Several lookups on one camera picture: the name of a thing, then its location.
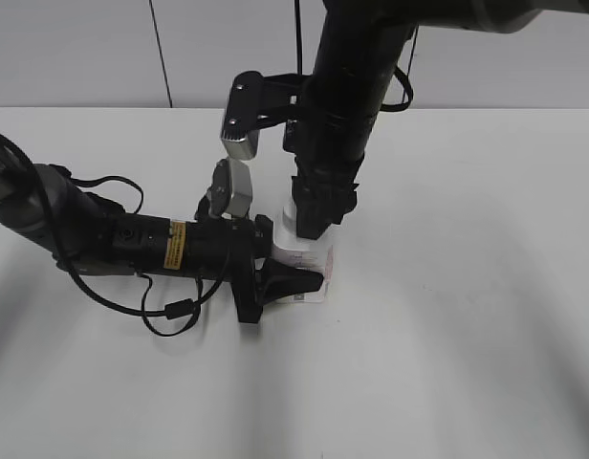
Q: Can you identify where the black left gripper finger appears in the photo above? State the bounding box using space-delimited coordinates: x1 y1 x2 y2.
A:
253 214 273 256
259 258 323 309

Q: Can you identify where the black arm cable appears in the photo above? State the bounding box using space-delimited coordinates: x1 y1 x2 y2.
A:
380 23 420 114
16 157 233 338

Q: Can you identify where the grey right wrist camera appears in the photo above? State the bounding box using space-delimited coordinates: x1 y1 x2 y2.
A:
220 71 307 161

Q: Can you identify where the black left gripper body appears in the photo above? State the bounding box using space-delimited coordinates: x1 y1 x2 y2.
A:
182 218 269 324

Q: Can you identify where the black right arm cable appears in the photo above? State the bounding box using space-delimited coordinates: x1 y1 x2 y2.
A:
380 23 420 114

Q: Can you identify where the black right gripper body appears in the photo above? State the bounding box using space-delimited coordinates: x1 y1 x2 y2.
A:
283 107 371 180

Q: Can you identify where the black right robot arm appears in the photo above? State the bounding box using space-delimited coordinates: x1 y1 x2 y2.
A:
284 1 589 239

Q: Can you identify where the white yili changqing bottle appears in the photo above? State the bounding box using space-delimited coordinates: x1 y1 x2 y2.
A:
273 210 334 304

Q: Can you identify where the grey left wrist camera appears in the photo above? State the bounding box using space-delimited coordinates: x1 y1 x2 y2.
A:
195 158 253 222

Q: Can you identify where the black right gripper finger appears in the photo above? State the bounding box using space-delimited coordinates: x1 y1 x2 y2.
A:
292 164 359 239

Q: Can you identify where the white round bottle cap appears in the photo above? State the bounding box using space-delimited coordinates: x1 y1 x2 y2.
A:
282 197 297 236

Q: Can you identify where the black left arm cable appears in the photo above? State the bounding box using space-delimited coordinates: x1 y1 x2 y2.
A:
16 157 233 338

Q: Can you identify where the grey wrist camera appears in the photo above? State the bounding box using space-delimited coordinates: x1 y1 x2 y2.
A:
195 158 253 222
220 71 307 161

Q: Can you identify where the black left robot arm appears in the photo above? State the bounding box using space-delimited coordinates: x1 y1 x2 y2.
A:
0 133 324 325

